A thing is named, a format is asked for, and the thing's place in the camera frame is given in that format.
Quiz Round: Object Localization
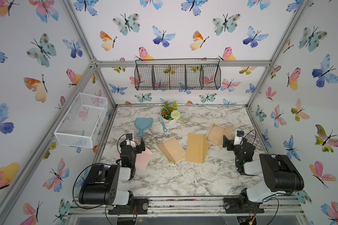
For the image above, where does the lined letter paper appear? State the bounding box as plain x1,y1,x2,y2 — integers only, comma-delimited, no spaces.
206,123,234,146
156,137,186,164

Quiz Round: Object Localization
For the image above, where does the brown kraft envelope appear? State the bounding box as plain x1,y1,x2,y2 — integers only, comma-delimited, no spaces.
186,134,210,164

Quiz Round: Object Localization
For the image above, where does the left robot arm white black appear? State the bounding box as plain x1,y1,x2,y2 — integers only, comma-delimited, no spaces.
78,138,146,207

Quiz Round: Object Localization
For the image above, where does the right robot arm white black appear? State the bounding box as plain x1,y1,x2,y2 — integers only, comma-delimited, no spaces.
223,135,304,203

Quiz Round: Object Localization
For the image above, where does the white pot with flowers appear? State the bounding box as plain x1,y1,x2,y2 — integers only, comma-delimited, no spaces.
160,101,186,125

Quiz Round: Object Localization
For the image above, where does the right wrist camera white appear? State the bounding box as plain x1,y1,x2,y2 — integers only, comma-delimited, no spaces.
234,130,245,145

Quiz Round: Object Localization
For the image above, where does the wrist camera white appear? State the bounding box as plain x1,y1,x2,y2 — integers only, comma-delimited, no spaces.
125,133,136,148
234,130,245,145

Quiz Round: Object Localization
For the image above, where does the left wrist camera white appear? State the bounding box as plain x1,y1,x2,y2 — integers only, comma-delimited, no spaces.
125,133,136,148

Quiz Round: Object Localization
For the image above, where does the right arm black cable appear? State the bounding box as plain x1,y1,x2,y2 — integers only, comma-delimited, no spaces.
242,129,257,145

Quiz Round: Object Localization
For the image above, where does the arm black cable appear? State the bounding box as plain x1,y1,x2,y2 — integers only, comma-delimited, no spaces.
72,162,113,210
242,129,257,145

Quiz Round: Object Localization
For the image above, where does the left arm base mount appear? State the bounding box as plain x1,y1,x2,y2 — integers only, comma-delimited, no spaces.
106,198,149,216

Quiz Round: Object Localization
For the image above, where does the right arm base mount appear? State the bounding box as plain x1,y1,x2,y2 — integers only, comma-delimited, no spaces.
223,196,264,214

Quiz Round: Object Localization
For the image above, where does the white mesh wall basket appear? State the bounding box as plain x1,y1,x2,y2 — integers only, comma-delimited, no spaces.
54,92,108,148

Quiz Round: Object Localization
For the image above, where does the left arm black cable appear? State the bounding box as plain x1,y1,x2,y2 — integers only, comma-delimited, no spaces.
72,162,113,210

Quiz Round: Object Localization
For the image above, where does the black wire wall basket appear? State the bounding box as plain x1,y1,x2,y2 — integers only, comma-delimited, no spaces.
132,58,221,91

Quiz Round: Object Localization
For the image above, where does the aluminium front rail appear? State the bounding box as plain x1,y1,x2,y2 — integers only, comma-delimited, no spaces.
69,196,301,217

